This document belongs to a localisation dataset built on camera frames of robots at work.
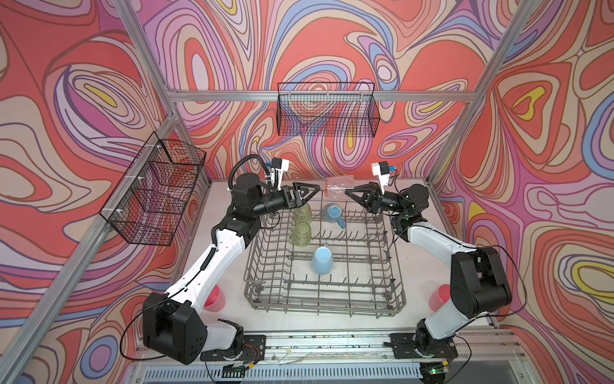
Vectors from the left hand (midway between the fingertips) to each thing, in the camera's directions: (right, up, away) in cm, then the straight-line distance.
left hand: (315, 191), depth 66 cm
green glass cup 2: (-5, -16, +25) cm, 30 cm away
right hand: (+10, -2, +6) cm, 12 cm away
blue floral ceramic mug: (+7, -7, +21) cm, 23 cm away
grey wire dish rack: (+17, -31, +16) cm, 39 cm away
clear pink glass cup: (+6, +2, +4) cm, 8 cm away
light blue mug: (+3, -23, +12) cm, 26 cm away
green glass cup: (-5, -8, +27) cm, 28 cm away
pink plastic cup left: (-35, -38, +16) cm, 53 cm away
